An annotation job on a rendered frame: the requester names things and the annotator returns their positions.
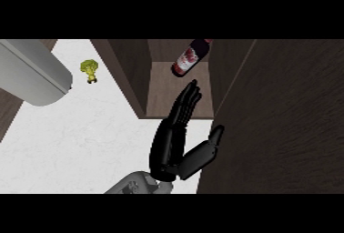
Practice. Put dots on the dark brown cabinet door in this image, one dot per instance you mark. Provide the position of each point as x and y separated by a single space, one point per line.
287 121

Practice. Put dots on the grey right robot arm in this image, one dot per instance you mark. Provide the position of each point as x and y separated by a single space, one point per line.
135 185

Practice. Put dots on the green broccoli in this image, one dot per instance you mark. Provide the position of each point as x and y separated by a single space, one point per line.
89 68

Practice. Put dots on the dark red wine bottle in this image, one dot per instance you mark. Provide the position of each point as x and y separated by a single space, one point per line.
188 60

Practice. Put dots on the pale grey rounded appliance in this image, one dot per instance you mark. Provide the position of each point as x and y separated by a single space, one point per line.
31 72

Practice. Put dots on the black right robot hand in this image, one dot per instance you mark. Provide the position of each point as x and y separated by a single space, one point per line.
166 151

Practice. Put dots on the open brown wooden cabinet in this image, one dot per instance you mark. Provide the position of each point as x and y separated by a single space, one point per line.
161 94

